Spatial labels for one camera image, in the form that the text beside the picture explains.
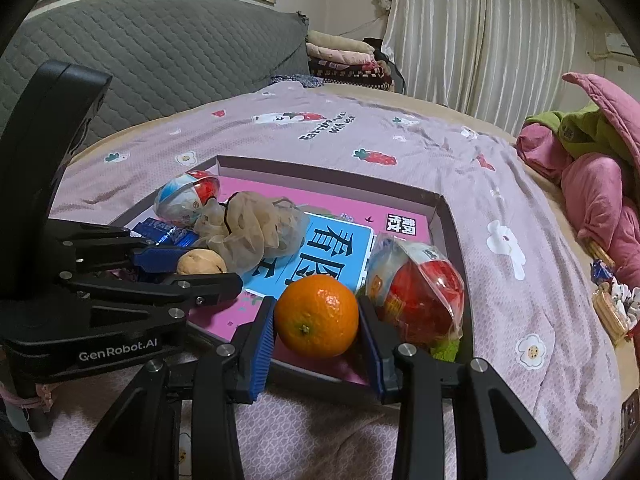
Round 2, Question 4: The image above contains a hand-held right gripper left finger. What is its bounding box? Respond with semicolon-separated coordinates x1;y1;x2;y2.
62;296;277;480

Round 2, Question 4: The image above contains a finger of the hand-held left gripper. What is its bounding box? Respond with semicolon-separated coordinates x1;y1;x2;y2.
54;270;244;321
47;217;196;282

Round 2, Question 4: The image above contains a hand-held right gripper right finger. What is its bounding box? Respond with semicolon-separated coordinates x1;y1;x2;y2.
356;296;576;480

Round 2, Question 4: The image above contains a walnut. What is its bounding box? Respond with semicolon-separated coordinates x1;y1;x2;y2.
176;249;228;276

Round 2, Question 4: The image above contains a blue packet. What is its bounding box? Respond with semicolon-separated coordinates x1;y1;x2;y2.
131;217;196;248

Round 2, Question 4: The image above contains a beige mesh bath pouf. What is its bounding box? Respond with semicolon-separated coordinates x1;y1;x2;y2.
192;191;312;276

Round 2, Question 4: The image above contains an orange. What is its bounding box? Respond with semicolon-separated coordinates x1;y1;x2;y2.
274;275;360;358

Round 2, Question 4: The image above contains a red toy egg blue wrapper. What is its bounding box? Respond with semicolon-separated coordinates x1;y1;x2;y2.
154;170;221;228

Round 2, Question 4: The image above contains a green fuzzy ring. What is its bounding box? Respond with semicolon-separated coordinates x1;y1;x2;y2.
430;337;461;361

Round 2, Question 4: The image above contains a red toy ball clear wrapper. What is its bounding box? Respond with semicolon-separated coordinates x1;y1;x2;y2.
365;232;466;348

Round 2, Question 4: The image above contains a grey cardboard box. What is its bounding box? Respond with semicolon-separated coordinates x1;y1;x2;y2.
107;155;476;391

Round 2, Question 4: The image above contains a blue book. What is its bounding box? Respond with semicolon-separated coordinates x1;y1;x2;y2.
242;210;376;298

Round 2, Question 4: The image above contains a pink book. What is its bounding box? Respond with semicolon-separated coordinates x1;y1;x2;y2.
120;172;433;386

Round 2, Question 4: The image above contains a grey quilted headboard cover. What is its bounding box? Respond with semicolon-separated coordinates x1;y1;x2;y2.
0;0;311;196

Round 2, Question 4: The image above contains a wafer snack packet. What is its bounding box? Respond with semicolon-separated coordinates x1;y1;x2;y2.
592;287;631;343
582;240;616;266

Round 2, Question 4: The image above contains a blue candy wrapper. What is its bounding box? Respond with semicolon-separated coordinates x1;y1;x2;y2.
590;258;615;283

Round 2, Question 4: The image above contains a stack of folded blankets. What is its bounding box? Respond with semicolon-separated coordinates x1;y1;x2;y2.
305;30;396;91

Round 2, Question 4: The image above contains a smartphone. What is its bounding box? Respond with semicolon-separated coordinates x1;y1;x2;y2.
621;390;640;436

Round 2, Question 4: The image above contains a pink quilt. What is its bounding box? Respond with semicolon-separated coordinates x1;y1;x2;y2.
516;72;640;281

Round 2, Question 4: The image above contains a black cloth item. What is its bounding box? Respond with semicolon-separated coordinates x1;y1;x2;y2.
362;37;406;93

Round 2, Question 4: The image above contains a green garment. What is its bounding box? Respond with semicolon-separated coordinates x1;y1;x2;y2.
525;102;633;161

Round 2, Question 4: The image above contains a white curtain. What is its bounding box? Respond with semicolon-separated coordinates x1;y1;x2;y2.
382;0;578;136

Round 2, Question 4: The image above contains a white air conditioner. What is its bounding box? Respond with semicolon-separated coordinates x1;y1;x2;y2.
605;32;640;56

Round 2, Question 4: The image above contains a pink cord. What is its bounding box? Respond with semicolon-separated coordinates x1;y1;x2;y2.
0;382;53;411

